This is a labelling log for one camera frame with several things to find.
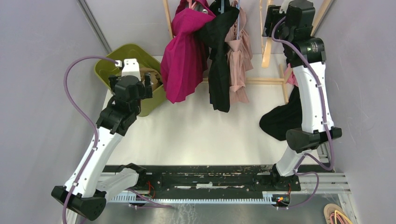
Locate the pink cloth on pile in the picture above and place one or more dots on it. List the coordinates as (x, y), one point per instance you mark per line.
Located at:
(289, 75)

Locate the beige wooden hanger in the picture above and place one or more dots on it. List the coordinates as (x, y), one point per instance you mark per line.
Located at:
(266, 42)

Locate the hangers bundle in corner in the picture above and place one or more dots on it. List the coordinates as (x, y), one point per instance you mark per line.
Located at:
(335, 215)

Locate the light blue hanger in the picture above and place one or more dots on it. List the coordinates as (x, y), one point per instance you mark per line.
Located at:
(238, 18)

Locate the black hanging garment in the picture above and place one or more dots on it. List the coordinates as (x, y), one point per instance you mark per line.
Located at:
(213, 35)

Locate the black garment pile with flower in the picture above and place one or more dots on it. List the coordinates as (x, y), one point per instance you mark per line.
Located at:
(283, 118)

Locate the brown skirt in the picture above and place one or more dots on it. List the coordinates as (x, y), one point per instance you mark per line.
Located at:
(155, 77)

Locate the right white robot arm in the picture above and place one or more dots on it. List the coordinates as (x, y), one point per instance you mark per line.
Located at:
(291, 24)

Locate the olive green plastic basket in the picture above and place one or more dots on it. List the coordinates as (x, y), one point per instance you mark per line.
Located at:
(147, 64)

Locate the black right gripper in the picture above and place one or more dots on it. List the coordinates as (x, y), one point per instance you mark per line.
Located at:
(273, 14)

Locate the pink hanger hook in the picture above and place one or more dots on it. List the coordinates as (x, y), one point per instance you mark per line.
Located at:
(191, 4)

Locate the grey toothed cable rail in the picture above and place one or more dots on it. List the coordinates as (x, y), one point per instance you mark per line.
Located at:
(129, 197)

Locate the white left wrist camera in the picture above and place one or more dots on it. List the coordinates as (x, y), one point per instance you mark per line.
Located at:
(131, 68)

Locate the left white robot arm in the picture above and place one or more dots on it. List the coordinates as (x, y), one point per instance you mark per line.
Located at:
(83, 193)

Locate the grey wall conduit strip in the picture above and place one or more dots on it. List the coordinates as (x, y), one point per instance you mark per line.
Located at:
(94, 25)

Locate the wooden clothes rack frame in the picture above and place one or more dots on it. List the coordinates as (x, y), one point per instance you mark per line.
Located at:
(247, 50)

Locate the magenta skirt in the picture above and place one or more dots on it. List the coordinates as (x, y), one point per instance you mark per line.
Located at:
(185, 57)

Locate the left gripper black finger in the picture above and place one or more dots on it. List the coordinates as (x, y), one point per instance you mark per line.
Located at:
(113, 80)
(147, 81)

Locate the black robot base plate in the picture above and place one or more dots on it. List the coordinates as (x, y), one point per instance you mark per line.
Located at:
(212, 182)

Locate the light pink hanging dress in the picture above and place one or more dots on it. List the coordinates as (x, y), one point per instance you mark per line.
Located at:
(239, 64)

